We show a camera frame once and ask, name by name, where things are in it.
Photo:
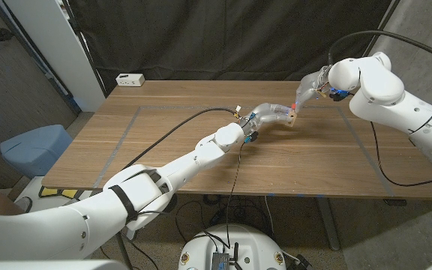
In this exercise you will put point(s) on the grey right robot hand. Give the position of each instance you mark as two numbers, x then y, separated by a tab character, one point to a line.
309	88

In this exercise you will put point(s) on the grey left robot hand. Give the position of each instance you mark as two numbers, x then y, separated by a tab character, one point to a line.
264	114

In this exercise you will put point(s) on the small wooden block with holes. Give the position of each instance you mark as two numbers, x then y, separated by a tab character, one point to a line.
293	120

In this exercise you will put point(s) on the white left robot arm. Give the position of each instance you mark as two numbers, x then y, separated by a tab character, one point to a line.
186	168

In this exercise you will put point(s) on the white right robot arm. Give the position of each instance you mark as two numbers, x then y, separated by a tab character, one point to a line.
396	97

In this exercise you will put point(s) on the black curtain backdrop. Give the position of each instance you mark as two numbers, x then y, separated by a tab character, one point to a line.
231	37

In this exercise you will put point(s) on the grey table leg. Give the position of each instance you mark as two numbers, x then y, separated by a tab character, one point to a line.
328	225

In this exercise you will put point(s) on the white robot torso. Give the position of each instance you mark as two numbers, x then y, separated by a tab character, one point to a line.
246	243

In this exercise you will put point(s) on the white power strip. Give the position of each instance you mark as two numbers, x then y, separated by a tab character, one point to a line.
129	79

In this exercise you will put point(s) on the grey electronics box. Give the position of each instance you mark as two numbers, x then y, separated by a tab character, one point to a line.
220	260

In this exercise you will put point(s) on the white cabinet panel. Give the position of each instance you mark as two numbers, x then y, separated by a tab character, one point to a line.
58	48

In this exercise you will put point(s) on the blue padded stool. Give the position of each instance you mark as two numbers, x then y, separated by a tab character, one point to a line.
32	150

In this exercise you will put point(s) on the grey black sneaker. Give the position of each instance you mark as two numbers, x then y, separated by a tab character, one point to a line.
24	204

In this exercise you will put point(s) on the black frame pole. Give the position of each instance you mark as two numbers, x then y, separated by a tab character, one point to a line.
84	48
383	18

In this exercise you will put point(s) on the black wall rail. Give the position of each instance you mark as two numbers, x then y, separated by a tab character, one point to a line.
32	56

